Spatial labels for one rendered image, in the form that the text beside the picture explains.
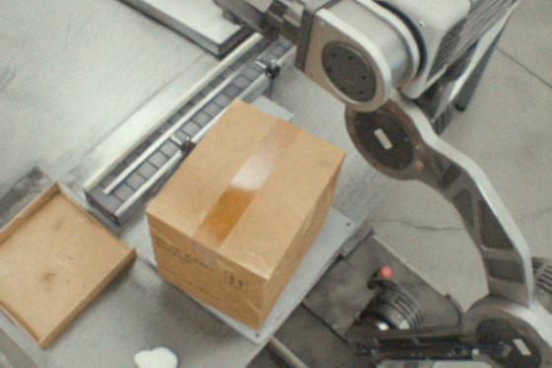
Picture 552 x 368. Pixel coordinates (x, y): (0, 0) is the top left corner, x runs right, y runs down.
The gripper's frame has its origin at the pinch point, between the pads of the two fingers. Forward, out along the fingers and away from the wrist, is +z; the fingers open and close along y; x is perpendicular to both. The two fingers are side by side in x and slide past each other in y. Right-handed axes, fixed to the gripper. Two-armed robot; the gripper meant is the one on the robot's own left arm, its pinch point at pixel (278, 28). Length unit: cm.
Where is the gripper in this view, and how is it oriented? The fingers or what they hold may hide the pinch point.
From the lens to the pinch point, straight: 157.6
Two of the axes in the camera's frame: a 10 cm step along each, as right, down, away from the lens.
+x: -4.9, 8.5, 2.0
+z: 3.8, 0.0, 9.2
